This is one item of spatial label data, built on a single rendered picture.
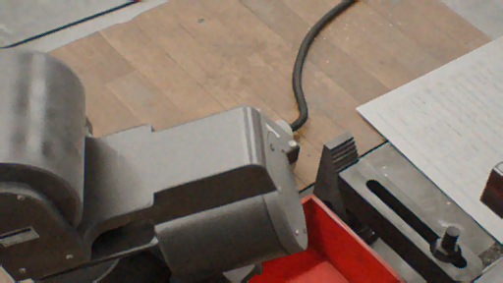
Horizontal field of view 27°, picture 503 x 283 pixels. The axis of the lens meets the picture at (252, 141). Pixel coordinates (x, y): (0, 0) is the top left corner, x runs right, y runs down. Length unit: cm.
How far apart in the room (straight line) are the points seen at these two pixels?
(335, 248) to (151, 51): 33
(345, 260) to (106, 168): 49
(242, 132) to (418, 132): 65
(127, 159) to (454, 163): 64
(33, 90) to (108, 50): 69
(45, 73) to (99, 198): 6
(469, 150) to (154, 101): 32
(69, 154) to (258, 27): 76
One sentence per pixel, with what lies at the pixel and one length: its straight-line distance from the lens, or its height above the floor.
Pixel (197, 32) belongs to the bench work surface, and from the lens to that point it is 116.
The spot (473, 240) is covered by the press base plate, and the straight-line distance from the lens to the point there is 102.
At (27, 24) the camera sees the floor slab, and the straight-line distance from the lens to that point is 256.
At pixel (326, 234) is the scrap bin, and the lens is 94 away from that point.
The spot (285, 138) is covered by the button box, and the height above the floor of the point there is 93.
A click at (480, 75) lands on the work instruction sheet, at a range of 118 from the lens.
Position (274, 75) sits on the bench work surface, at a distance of 112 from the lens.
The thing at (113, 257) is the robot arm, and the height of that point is 127.
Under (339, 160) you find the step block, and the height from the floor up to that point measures 98.
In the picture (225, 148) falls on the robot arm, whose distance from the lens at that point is 45.
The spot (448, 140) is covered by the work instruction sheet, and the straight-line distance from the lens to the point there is 110.
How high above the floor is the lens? 165
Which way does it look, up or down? 46 degrees down
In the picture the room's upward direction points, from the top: 9 degrees clockwise
